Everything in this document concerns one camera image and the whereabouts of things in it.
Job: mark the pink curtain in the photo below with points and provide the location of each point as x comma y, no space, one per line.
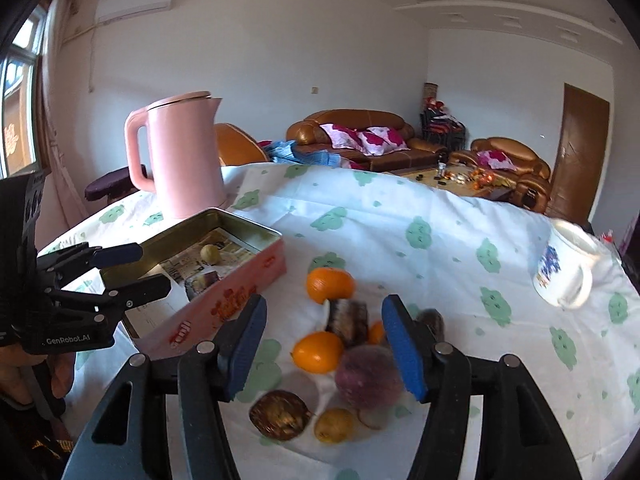
60,110

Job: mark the brown leather armchair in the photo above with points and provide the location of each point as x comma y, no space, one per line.
530,165

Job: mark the brown patterned cylinder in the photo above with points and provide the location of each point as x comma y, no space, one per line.
431,91

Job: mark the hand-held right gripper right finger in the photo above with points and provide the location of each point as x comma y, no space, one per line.
402,350

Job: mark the white green cloud tablecloth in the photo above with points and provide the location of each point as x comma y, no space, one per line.
400,200

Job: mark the dark purple cushion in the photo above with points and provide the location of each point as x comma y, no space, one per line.
107,182

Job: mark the chocolate cake roll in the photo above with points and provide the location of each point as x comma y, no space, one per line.
347,320

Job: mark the white printed mug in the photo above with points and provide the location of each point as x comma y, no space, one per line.
560,270

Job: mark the brown round snack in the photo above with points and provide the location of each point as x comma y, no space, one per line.
277,415

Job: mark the stack of dark chairs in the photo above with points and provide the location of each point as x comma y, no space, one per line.
442,130

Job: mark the wooden coffee table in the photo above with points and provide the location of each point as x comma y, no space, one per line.
425,172

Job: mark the dark chocolate ball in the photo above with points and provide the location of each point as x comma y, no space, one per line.
432,322

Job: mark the purple radish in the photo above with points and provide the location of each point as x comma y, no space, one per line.
367,377

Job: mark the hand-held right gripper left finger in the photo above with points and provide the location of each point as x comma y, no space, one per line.
250,350

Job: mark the white air conditioner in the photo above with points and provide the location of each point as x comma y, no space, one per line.
135,2

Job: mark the small orange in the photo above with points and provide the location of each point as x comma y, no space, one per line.
376,332

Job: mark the pink floral pillow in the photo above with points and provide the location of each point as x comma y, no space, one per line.
495,160
345,136
382,140

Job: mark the small yellow fruit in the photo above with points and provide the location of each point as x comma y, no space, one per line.
210,253
334,425

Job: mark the window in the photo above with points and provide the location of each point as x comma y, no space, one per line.
20,110

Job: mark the pink electric kettle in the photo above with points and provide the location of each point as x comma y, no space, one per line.
185,160

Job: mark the printed paper liner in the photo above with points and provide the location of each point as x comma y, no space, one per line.
185,265

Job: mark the blue clothing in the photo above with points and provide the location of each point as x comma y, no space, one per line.
290,150

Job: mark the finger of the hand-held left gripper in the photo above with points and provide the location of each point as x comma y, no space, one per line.
120,254
150,287

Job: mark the person's left hand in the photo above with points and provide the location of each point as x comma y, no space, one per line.
12,375

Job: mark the pile of snacks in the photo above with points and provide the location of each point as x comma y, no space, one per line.
475,177

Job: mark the brown leather sofa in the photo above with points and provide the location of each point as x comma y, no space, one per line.
350,120

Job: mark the smooth orange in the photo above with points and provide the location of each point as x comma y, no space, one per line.
317,352

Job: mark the brown wooden door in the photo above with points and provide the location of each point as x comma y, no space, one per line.
580,150

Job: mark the dimpled orange mandarin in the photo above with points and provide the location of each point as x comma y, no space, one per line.
330,285

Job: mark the orange leather chair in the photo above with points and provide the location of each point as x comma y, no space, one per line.
240,147

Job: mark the pink metal tin box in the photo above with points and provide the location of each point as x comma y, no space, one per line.
235,290

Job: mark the layered cake slice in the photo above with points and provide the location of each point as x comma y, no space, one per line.
202,284

